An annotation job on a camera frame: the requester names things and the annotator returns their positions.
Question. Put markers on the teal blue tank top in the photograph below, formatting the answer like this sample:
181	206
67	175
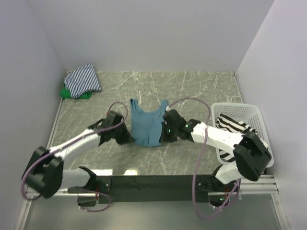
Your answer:
147	126

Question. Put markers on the black base crossbar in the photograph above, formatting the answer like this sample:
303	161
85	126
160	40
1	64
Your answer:
148	188

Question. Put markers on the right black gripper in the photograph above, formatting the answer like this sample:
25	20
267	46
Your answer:
164	138

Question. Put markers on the white plastic laundry basket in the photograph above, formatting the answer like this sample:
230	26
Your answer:
250	114

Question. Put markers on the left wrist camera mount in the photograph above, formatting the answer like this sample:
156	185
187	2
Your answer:
109	113

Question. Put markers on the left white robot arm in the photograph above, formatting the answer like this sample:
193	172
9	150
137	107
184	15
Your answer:
45	171

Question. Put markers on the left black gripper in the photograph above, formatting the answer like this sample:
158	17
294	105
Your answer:
126	138

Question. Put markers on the black white striped top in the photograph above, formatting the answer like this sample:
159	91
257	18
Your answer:
226	123

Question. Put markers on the blue white striped folded top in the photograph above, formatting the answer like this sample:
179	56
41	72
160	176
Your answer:
81	81

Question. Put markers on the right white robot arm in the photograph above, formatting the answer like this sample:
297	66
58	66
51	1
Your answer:
251	154

